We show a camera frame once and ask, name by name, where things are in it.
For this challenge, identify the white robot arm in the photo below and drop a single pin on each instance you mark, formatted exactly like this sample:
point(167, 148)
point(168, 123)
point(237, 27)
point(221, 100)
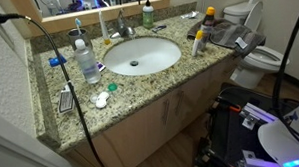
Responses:
point(278, 139)

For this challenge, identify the white tube with yellow cap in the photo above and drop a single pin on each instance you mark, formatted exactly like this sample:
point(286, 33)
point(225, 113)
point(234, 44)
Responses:
point(196, 43)

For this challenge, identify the white blue toothbrush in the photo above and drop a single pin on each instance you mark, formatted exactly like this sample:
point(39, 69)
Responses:
point(78, 24)

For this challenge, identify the beige vanity cabinet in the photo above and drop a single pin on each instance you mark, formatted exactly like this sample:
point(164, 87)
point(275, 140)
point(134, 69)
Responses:
point(141, 134)

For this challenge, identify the clear plastic bottle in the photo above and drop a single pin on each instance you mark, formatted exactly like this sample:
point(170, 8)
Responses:
point(88, 65)

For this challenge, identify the green soap pump bottle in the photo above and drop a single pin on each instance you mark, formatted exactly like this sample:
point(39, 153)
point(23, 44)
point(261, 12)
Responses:
point(148, 15)

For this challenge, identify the chrome sink drain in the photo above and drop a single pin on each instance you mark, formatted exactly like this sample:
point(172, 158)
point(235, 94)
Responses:
point(134, 63)

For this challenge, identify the white contact lens case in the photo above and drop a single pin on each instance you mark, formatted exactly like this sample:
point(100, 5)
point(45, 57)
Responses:
point(101, 99)

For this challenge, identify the crumpled silver wrapper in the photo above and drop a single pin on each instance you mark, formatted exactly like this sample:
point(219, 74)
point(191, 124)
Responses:
point(189, 15)

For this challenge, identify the white toilet lid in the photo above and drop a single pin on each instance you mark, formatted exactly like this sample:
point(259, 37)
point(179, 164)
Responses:
point(254, 16)

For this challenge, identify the grey metal cup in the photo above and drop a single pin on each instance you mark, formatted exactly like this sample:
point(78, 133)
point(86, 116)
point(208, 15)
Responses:
point(84, 35)

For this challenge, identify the chrome sink faucet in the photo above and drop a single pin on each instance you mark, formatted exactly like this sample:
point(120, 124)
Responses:
point(122, 27)

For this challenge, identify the white toilet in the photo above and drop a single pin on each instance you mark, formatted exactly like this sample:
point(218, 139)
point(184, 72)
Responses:
point(258, 61)

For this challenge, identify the white stick with green tip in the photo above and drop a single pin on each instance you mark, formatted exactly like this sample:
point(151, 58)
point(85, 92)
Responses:
point(204, 0)

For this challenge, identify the grey towel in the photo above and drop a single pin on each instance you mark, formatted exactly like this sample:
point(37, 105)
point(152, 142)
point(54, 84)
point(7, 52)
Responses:
point(227, 32)

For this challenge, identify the wooden framed mirror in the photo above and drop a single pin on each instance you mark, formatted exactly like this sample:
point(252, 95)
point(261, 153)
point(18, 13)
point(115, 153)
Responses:
point(97, 13)

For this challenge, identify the spray can with orange cap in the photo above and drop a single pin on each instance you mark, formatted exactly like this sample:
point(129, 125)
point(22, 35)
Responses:
point(207, 24)

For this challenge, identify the green round cap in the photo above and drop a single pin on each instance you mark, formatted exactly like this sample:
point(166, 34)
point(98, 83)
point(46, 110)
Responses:
point(112, 87)

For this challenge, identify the black robot cart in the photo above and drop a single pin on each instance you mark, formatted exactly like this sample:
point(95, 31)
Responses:
point(231, 137)

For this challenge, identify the white oval sink basin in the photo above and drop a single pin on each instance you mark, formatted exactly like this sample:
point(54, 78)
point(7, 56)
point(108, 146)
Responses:
point(148, 53)

